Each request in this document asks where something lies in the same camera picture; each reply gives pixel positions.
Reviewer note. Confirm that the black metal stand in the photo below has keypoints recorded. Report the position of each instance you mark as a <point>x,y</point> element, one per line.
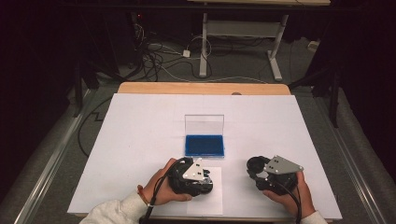
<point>334,99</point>

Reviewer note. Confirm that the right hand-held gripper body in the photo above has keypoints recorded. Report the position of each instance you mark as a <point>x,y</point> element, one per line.
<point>280,180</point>

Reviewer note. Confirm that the metal floor rail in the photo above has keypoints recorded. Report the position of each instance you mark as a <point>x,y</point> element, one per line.
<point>53,165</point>
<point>348,155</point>

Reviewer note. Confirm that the white metal desk frame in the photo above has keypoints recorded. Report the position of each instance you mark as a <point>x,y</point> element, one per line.
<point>243,28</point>

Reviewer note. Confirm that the small round brown grommet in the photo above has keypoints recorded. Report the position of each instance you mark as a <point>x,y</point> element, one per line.
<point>236,93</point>

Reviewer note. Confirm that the blue ink pad clear lid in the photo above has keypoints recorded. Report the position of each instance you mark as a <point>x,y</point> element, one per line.
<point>204,146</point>

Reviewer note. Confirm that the white paper sheet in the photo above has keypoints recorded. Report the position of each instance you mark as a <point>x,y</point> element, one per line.
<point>214,199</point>

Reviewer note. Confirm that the person's left hand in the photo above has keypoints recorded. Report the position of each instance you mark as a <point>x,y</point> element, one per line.
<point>162,193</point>

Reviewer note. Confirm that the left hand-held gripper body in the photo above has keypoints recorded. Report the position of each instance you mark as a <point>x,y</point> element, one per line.
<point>186,185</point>

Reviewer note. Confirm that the white power adapter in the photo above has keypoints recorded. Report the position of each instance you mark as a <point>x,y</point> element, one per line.
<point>186,53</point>

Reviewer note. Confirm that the person's right hand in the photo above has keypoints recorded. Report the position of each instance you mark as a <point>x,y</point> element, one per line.
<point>292,202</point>

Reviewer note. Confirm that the white board table cover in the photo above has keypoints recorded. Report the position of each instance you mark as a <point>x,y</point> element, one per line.
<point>130,140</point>

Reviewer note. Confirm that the wooden table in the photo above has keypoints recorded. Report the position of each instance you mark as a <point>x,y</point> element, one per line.
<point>202,88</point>

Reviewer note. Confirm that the black equipment box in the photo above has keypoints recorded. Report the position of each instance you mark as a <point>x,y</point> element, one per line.
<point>123,40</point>

